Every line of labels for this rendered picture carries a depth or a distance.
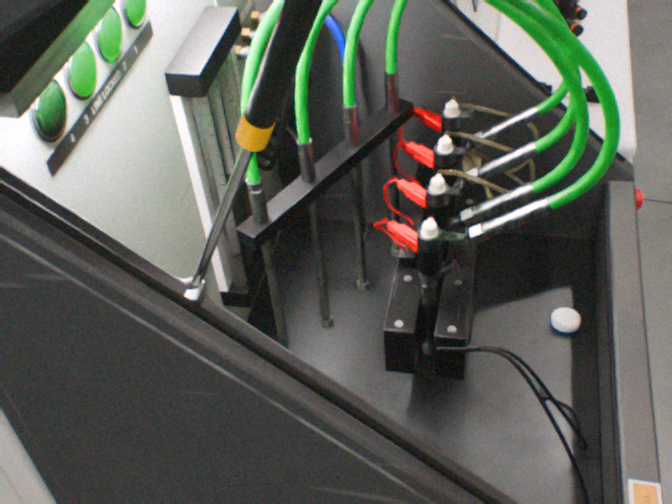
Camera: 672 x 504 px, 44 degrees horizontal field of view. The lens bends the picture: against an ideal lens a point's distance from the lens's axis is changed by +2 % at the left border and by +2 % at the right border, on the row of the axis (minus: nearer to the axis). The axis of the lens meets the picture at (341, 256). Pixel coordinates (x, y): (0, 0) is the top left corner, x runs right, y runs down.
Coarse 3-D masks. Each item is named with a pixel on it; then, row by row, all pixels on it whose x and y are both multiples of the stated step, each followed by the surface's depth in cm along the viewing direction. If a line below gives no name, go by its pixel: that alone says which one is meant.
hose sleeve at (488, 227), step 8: (536, 200) 88; (544, 200) 87; (520, 208) 89; (528, 208) 88; (536, 208) 87; (544, 208) 87; (504, 216) 90; (512, 216) 89; (520, 216) 88; (528, 216) 88; (536, 216) 88; (488, 224) 91; (496, 224) 90; (504, 224) 89; (512, 224) 89; (520, 224) 89; (488, 232) 91; (496, 232) 90
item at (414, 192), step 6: (402, 180) 105; (402, 186) 104; (408, 186) 104; (414, 186) 103; (408, 192) 103; (414, 192) 103; (420, 192) 102; (414, 198) 103; (420, 198) 102; (420, 204) 103
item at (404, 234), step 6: (390, 222) 99; (390, 228) 99; (396, 228) 98; (402, 228) 98; (408, 228) 98; (396, 234) 98; (402, 234) 97; (408, 234) 97; (414, 234) 97; (402, 240) 98; (408, 240) 97; (414, 240) 96; (408, 246) 97; (414, 246) 96
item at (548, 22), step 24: (504, 0) 72; (528, 0) 72; (264, 24) 79; (552, 24) 73; (264, 48) 81; (576, 48) 74; (600, 72) 75; (600, 96) 77; (600, 168) 82; (576, 192) 85
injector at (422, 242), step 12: (420, 228) 94; (420, 240) 93; (432, 240) 93; (420, 252) 95; (432, 252) 94; (420, 264) 96; (432, 264) 95; (444, 264) 97; (456, 264) 96; (420, 276) 98; (432, 276) 97; (444, 276) 97; (420, 288) 100; (432, 288) 99; (432, 300) 100; (432, 312) 102; (432, 324) 103; (432, 336) 105; (432, 348) 107
